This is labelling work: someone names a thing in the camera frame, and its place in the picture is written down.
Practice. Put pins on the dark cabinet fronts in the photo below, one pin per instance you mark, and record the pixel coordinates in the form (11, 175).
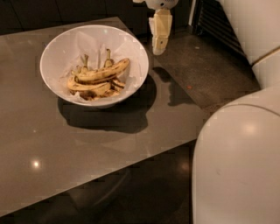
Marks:
(25, 15)

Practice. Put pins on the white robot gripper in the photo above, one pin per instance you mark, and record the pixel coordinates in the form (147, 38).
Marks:
(162, 3)

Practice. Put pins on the spotted yellow banana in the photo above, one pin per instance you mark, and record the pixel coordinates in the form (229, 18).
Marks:
(105, 72)

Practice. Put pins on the right lower bruised banana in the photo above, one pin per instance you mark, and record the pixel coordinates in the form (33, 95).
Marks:
(116, 87)

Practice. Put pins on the back yellow banana with stem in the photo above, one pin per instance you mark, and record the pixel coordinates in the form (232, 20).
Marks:
(83, 68)

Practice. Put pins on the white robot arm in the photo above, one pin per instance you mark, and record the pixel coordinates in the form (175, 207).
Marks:
(236, 161)

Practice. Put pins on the dark metal rack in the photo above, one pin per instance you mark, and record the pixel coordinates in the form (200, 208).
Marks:
(209, 17)

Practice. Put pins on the white ceramic bowl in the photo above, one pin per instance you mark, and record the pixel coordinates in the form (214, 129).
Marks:
(61, 50)

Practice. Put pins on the white paper liner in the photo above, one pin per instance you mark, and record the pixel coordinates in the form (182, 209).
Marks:
(104, 52)

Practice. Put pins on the lower front yellow banana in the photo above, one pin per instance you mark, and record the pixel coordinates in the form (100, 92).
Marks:
(96, 90)

